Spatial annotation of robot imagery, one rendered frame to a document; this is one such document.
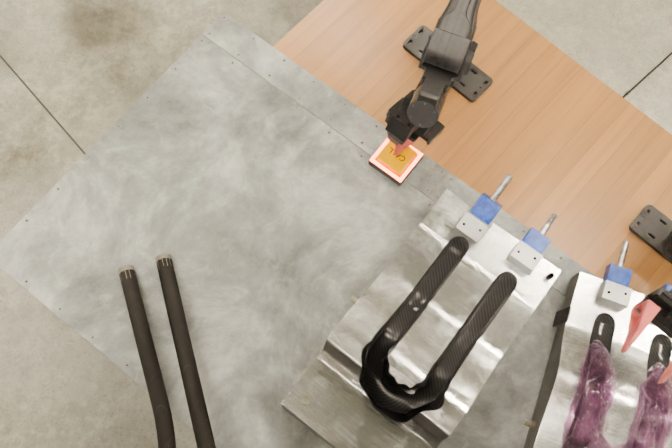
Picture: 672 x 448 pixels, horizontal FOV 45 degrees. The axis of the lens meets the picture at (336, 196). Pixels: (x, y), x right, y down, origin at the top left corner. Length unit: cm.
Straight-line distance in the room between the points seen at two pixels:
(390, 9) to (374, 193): 43
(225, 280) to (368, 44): 60
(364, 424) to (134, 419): 104
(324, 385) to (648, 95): 171
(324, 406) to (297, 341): 15
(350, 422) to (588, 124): 79
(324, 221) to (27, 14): 158
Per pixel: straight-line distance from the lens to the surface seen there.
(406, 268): 151
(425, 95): 142
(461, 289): 151
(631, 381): 157
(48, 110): 272
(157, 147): 170
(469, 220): 150
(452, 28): 146
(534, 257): 153
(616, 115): 182
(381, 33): 180
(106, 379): 242
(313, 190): 163
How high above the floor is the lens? 233
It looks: 70 degrees down
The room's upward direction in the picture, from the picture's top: 6 degrees clockwise
